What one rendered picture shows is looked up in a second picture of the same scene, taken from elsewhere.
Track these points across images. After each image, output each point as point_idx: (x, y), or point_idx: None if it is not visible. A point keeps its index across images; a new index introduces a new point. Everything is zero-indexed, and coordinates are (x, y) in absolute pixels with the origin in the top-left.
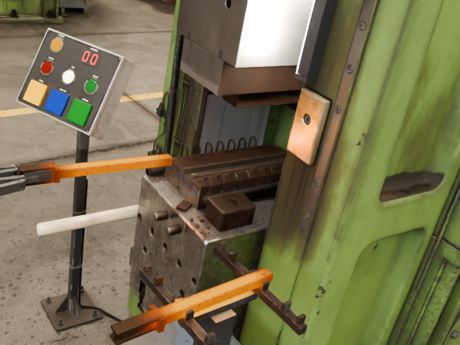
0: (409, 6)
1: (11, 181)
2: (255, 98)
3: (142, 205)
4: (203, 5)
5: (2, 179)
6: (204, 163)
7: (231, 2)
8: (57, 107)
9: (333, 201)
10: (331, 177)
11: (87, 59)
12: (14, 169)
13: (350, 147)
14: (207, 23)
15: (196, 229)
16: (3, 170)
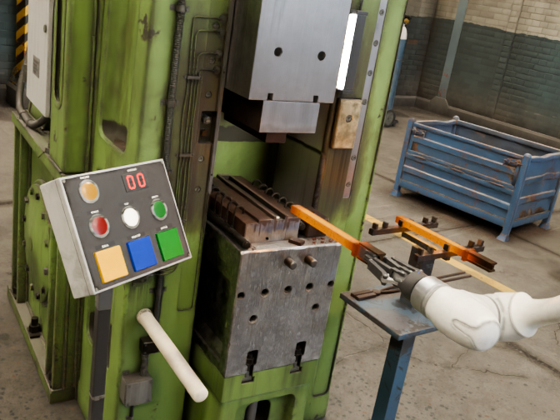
0: (401, 24)
1: (398, 261)
2: None
3: (246, 281)
4: (290, 65)
5: (397, 264)
6: (255, 209)
7: (326, 54)
8: (149, 257)
9: (364, 162)
10: (362, 147)
11: (135, 185)
12: (377, 259)
13: (372, 122)
14: (297, 79)
15: (327, 243)
16: (382, 263)
